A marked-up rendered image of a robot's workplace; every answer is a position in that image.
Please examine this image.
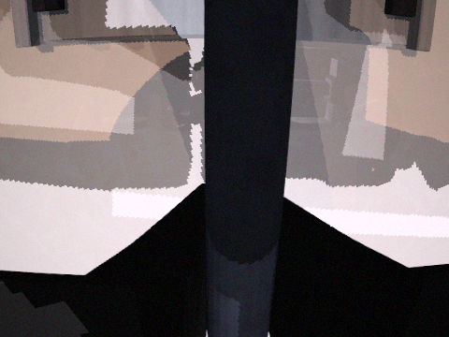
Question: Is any dark grey cylinder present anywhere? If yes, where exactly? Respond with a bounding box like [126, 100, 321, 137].
[203, 0, 298, 337]

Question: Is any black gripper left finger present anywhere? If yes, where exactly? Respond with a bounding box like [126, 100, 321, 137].
[0, 183, 207, 337]

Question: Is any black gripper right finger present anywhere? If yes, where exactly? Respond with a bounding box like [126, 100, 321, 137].
[268, 198, 449, 337]

